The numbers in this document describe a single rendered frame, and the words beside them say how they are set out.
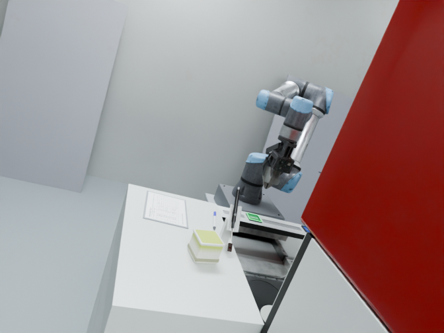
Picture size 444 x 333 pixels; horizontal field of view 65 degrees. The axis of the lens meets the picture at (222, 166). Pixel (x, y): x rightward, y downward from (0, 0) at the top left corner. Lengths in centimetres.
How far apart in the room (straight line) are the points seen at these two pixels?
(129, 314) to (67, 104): 260
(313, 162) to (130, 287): 313
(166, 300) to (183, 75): 283
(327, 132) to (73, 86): 247
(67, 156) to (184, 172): 117
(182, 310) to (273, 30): 313
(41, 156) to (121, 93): 90
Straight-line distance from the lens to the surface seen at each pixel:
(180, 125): 356
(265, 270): 126
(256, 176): 164
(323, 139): 379
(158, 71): 345
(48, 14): 330
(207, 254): 98
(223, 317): 85
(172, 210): 121
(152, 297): 83
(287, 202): 378
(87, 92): 322
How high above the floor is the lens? 149
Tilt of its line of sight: 16 degrees down
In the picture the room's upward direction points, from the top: 20 degrees clockwise
